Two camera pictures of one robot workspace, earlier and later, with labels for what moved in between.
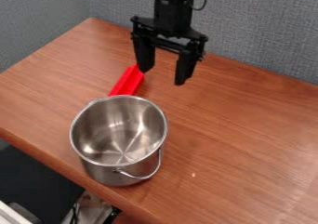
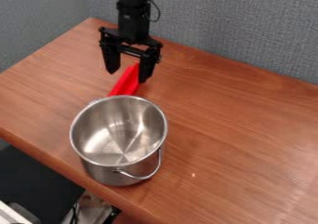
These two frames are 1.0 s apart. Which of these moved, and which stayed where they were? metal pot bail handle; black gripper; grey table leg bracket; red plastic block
Moved: black gripper
Stayed: metal pot bail handle; grey table leg bracket; red plastic block
